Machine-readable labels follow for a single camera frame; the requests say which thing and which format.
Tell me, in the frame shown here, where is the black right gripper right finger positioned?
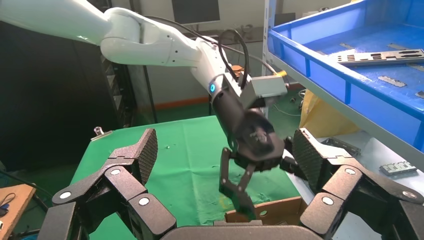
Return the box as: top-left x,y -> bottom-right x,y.
291,128 -> 424,240

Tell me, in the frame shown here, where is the silver perforated shield plate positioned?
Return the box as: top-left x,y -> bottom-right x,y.
337,48 -> 424,68

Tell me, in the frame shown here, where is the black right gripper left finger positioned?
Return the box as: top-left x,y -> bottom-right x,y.
38,128 -> 178,240

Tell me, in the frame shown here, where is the black monitor screen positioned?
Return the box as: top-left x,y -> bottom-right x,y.
171,0 -> 222,26

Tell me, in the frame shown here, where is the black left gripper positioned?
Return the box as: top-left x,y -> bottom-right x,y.
218,108 -> 308,222

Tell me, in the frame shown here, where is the brown wooden board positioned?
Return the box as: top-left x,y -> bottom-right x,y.
0,184 -> 37,240

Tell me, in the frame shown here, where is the brown cardboard box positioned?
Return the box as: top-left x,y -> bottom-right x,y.
225,196 -> 309,227

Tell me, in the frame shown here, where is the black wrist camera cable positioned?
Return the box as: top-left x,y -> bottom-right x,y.
216,29 -> 250,90

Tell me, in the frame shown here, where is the silver binder clip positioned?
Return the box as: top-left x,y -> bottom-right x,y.
90,126 -> 114,142

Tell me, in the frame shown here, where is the blue plastic tray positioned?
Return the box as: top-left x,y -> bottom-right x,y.
267,0 -> 424,153

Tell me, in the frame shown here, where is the slotted grey metal rail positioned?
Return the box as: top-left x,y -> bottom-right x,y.
379,161 -> 418,176

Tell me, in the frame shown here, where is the white floor cable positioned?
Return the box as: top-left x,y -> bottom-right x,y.
274,104 -> 301,117

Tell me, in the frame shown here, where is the white slotted shelf post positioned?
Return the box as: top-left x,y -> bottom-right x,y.
262,0 -> 277,67

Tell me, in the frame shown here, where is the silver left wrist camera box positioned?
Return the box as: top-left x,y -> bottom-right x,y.
240,74 -> 288,107

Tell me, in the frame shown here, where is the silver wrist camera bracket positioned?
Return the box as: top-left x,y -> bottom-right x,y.
216,73 -> 253,100

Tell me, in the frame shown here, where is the green table cloth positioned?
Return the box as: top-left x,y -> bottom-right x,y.
69,115 -> 301,240

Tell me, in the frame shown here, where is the black equipment rack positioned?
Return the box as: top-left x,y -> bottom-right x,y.
99,54 -> 157,128

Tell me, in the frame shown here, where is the U-shaped grey metal bracket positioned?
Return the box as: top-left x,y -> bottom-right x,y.
320,136 -> 363,157

